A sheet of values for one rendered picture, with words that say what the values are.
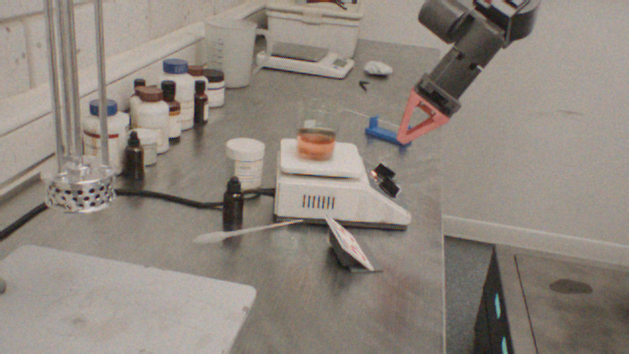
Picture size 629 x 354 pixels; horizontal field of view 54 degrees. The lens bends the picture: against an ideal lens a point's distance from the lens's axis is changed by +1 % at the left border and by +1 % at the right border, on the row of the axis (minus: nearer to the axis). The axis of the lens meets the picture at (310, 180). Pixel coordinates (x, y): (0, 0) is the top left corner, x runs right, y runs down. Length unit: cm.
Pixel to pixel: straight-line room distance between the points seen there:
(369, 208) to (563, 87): 163
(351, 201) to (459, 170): 164
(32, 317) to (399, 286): 42
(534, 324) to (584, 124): 114
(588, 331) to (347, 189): 83
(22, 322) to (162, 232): 24
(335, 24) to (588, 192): 121
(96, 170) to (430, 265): 45
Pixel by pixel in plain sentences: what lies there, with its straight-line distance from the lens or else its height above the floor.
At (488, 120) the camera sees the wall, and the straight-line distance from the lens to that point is 244.
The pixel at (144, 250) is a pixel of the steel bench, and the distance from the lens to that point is 82.
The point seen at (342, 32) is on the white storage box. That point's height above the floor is 83.
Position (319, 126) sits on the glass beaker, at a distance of 86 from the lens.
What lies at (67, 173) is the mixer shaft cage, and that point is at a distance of 61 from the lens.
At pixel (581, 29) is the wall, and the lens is 241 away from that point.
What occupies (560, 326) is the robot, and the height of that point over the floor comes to 36.
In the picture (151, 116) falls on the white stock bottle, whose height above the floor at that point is 82.
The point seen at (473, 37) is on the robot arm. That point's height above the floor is 103.
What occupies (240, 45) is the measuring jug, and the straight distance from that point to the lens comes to 152.
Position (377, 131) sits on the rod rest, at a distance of 130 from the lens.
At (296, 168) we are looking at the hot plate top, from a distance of 86.
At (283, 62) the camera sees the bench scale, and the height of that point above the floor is 78.
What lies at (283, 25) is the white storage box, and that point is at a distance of 199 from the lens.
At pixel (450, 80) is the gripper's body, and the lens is 92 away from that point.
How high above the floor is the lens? 117
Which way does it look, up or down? 24 degrees down
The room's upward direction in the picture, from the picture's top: 6 degrees clockwise
